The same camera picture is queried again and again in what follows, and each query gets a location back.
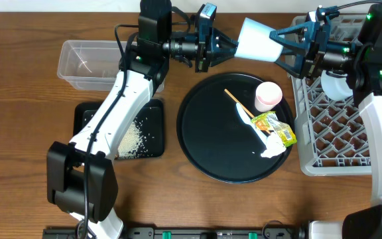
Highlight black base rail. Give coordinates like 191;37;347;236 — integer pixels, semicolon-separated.
42;226;311;239

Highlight pink cup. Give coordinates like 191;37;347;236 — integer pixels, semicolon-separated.
255;82;283;112

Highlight white plastic spoon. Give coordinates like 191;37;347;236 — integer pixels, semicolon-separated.
235;103;267;144

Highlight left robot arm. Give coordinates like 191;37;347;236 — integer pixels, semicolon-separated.
46;1;238;238

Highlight black rectangular tray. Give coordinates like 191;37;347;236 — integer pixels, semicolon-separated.
73;99;165;160

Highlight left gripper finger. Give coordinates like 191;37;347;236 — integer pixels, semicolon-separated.
212;28;238;48
210;47;237;67

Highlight light blue bowl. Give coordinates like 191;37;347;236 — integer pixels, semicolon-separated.
320;70;353;101

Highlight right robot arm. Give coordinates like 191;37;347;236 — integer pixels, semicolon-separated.
269;1;382;238

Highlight round black serving tray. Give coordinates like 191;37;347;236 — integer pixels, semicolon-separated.
176;72;292;184

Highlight grey dishwasher rack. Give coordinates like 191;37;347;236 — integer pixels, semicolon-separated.
285;15;374;177

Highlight wooden chopstick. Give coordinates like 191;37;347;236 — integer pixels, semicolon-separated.
224;88;271;135

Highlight yellow snack wrapper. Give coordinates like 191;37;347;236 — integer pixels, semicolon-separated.
251;111;297;147

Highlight clear plastic bin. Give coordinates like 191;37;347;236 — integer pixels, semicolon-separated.
56;40;165;93

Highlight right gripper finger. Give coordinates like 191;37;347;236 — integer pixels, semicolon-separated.
275;49;305;78
269;22;310;46

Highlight light blue cup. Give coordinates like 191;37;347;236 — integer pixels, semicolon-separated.
234;18;283;62

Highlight crumpled white napkin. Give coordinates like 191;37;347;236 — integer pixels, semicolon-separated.
261;133;286;158

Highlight rice grains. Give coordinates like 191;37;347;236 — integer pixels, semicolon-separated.
117;107;160;159

